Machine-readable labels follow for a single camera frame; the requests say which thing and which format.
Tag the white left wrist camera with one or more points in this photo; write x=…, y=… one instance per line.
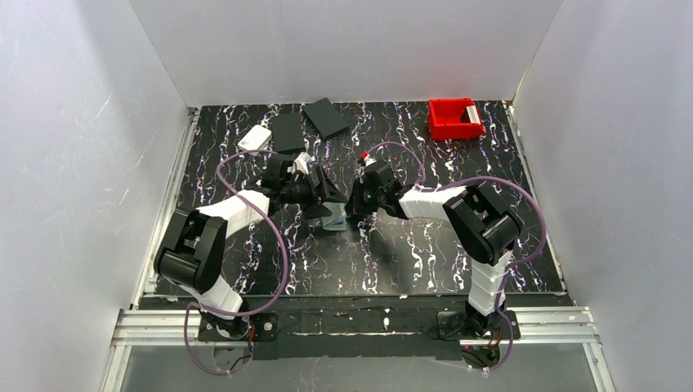
x=301, y=163

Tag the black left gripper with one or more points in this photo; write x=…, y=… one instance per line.
x=319, y=188

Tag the aluminium rail frame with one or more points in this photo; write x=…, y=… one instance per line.
x=559, y=350

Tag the red plastic bin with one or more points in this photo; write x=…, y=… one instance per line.
x=447, y=120

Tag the white striped credit card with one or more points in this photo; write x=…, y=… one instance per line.
x=472, y=114

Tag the white small box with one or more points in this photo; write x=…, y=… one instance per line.
x=258, y=138

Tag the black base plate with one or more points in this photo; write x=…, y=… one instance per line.
x=299, y=327

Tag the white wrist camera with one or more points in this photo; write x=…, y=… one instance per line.
x=301, y=163
x=366, y=159

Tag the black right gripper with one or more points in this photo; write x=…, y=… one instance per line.
x=358, y=194

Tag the black flat box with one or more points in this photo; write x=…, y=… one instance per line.
x=287, y=134

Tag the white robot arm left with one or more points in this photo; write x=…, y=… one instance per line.
x=192, y=250

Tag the black flat box angled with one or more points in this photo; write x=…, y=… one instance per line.
x=325, y=118

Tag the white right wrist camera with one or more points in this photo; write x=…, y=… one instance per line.
x=366, y=159

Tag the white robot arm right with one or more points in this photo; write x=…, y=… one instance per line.
x=486, y=226

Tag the mint green card holder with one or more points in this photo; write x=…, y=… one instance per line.
x=337, y=218

